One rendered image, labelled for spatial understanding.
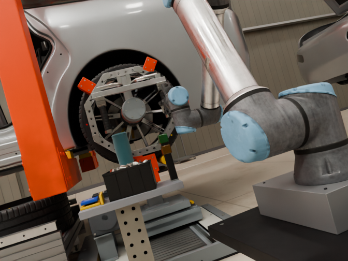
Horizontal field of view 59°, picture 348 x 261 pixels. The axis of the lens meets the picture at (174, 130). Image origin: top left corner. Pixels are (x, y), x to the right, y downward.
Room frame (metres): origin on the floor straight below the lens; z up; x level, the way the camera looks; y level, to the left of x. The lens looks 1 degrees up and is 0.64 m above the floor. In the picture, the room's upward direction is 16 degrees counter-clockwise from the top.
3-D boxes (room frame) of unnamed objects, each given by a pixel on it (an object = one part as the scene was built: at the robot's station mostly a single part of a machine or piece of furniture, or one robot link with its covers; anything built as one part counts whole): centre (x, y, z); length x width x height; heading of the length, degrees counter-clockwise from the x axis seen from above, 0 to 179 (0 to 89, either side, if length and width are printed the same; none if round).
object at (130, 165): (1.33, 0.23, 0.51); 0.20 x 0.14 x 0.13; 92
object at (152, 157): (1.96, 0.22, 0.48); 0.16 x 0.12 x 0.17; 12
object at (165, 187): (1.33, 0.25, 0.44); 0.43 x 0.17 x 0.03; 102
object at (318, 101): (0.91, -0.39, 0.59); 0.17 x 0.15 x 0.18; 108
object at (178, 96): (1.44, -0.05, 0.81); 0.12 x 0.09 x 0.10; 12
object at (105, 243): (1.86, 0.52, 0.26); 0.42 x 0.18 x 0.35; 12
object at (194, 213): (2.09, 0.25, 0.13); 0.50 x 0.36 x 0.10; 102
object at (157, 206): (2.09, 0.25, 0.32); 0.40 x 0.30 x 0.28; 102
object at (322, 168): (0.91, -0.40, 0.45); 0.19 x 0.19 x 0.10
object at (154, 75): (1.82, 0.10, 1.03); 0.19 x 0.18 x 0.11; 12
